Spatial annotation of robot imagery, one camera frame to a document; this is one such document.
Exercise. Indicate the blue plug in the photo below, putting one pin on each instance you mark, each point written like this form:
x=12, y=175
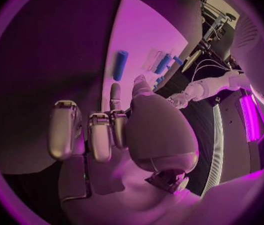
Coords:
x=160, y=80

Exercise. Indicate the blue peg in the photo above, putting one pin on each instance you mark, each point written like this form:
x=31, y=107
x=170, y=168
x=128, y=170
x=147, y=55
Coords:
x=177, y=60

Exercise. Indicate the small blue block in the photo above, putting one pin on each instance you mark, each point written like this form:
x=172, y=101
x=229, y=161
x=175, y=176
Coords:
x=155, y=87

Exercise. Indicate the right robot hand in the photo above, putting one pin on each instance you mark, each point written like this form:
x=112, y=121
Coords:
x=160, y=135

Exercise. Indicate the white task board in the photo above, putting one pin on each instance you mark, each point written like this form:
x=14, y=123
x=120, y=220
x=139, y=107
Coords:
x=136, y=33

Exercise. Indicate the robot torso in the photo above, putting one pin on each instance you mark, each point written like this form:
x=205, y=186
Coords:
x=232, y=135

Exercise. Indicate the long blue cylinder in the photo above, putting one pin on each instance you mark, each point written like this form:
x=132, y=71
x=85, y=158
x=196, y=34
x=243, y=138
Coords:
x=120, y=65

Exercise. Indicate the glowing light bar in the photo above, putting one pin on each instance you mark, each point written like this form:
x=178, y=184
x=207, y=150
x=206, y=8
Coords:
x=250, y=116

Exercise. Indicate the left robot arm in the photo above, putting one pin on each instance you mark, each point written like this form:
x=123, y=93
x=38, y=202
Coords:
x=211, y=87

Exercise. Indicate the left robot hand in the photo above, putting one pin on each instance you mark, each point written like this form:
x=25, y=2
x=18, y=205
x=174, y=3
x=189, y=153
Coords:
x=178, y=100

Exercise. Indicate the short blue cylinder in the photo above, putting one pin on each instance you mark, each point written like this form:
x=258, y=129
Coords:
x=163, y=64

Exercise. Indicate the metal frame rack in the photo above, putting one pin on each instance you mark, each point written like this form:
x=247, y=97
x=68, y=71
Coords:
x=218, y=20

